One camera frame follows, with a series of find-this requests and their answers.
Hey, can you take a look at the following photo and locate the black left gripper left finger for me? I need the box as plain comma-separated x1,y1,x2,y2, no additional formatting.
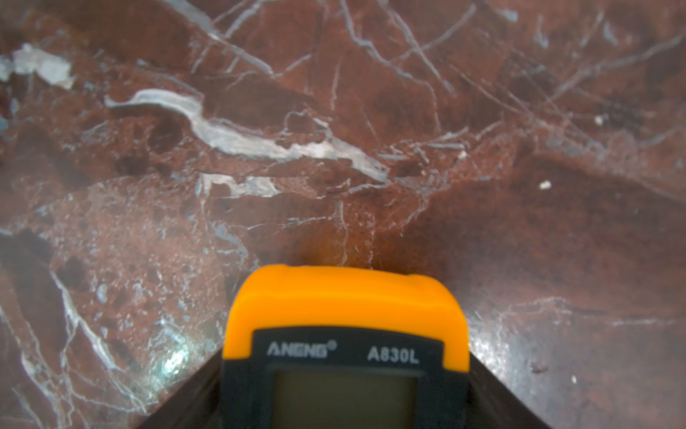
138,350,222,429

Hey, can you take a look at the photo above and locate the yellow Aneng multimeter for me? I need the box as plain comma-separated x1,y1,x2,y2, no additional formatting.
220,265,470,428

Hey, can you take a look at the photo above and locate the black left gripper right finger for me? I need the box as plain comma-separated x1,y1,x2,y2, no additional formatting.
467,353,550,429

